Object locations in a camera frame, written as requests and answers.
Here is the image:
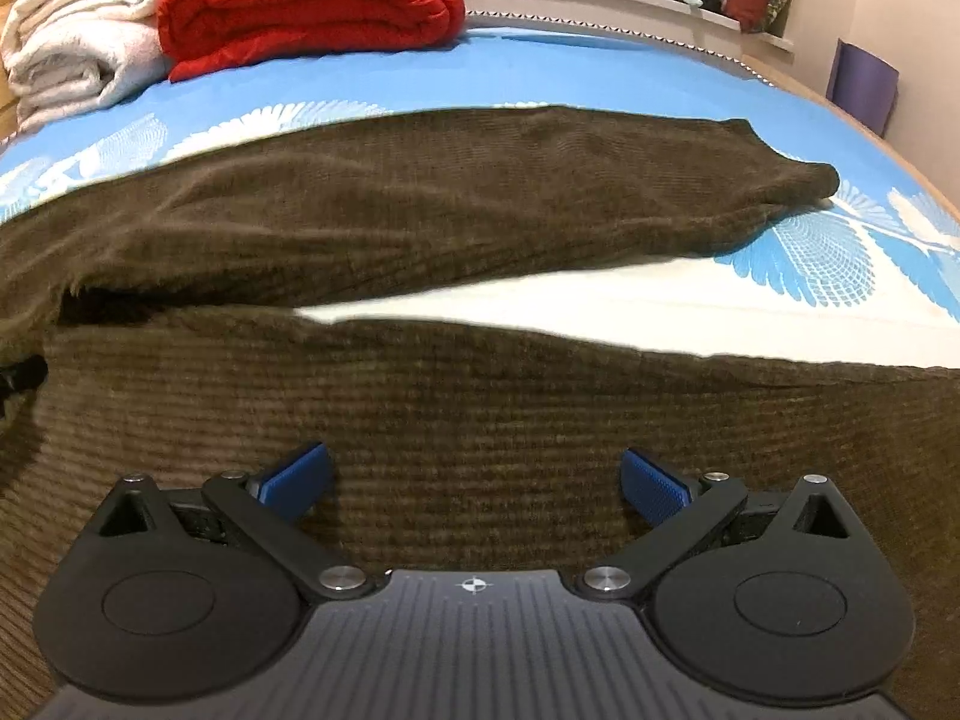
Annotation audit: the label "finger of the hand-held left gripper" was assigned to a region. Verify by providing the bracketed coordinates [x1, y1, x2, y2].
[0, 356, 50, 421]

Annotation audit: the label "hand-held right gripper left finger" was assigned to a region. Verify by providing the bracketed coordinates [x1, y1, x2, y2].
[96, 441, 378, 604]

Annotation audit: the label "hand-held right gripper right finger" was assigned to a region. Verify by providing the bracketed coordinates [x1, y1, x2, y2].
[576, 447, 860, 604]

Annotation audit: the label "brown corduroy pants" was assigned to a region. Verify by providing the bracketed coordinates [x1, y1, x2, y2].
[0, 106, 960, 720]

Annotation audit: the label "white folded blanket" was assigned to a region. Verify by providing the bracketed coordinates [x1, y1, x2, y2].
[0, 0, 185, 133]

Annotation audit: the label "blue patterned bed sheet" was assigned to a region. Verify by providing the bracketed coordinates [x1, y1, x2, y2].
[0, 24, 960, 370]

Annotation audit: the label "purple rolled mat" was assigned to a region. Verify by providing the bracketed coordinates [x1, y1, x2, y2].
[828, 37, 900, 139]

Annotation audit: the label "red folded blanket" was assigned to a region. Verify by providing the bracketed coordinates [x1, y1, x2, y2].
[156, 0, 467, 83]

